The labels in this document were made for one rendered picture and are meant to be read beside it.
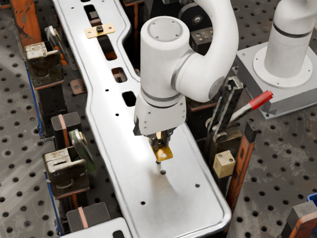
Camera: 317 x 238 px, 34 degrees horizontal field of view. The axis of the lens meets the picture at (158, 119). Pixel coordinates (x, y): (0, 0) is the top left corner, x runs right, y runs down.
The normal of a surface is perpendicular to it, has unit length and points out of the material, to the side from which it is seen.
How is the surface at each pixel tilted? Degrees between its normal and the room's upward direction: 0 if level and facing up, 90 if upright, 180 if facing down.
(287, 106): 90
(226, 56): 67
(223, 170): 90
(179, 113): 91
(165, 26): 0
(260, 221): 0
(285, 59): 91
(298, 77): 2
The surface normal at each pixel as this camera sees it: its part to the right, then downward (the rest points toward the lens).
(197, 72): -0.35, -0.15
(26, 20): 0.36, 0.74
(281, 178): 0.04, -0.62
